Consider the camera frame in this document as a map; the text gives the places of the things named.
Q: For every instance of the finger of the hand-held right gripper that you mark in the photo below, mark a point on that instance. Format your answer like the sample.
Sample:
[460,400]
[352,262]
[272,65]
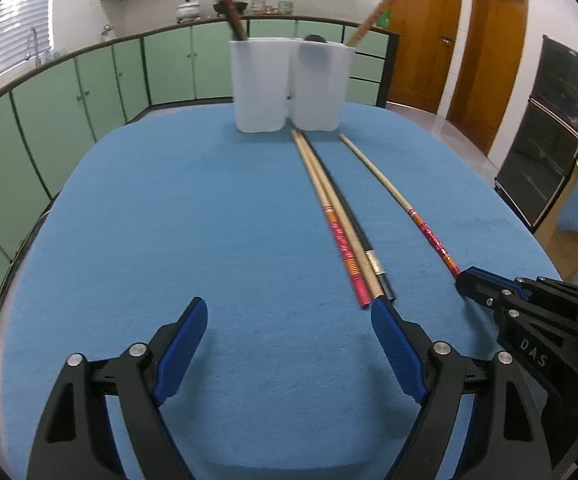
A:
[559,290]
[484,292]

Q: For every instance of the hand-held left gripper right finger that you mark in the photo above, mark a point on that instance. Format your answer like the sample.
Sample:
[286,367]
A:
[399,350]

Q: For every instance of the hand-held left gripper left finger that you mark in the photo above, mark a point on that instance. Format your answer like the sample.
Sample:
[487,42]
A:
[184,345]

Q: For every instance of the black chopstick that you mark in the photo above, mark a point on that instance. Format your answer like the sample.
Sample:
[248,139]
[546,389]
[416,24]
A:
[388,290]

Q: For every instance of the bamboo chopstick silver band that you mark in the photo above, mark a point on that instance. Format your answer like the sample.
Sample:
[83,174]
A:
[355,240]

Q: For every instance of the white two-compartment utensil holder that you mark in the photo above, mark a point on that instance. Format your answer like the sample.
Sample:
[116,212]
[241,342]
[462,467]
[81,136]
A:
[261,90]

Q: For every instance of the black spoon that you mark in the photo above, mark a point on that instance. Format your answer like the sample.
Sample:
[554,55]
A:
[314,38]

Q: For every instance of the dark brown chopstick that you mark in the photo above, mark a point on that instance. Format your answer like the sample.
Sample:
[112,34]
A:
[226,5]

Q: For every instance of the dark glass cabinet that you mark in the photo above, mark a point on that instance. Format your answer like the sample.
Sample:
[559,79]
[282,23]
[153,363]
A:
[544,150]

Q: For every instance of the plain wooden door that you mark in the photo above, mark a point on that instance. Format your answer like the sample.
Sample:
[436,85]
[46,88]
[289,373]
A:
[489,70]

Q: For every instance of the green bottle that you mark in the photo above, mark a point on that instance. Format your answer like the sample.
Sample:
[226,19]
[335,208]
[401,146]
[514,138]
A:
[384,20]

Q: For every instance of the white lidded pot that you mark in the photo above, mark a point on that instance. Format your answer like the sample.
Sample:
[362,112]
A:
[189,10]

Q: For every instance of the metal kitchen faucet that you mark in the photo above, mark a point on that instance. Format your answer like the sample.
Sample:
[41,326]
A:
[33,45]

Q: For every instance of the black wok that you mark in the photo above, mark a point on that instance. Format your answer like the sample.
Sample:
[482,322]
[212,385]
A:
[219,8]

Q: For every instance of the glass jar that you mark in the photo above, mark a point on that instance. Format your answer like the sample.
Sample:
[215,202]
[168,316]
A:
[285,7]

